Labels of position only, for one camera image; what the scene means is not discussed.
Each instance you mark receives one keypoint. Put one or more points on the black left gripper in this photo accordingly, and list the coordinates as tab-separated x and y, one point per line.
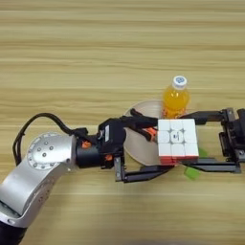
91	154

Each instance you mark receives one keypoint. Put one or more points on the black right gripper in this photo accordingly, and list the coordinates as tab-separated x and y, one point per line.
236	137

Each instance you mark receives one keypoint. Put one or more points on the orange black needle-nose pliers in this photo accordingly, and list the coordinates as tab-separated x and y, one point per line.
148	132

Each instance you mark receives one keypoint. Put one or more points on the multicolour puzzle cube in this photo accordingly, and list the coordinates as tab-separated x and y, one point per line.
177	140

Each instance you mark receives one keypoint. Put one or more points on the orange juice bottle white cap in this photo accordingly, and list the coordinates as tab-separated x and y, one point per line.
175	97

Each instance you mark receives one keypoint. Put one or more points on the round beige plate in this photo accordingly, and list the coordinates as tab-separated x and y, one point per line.
140	150

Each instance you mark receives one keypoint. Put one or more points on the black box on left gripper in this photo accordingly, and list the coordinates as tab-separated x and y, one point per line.
111	134

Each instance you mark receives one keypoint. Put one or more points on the green rectangular block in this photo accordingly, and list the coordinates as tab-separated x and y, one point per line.
192	173

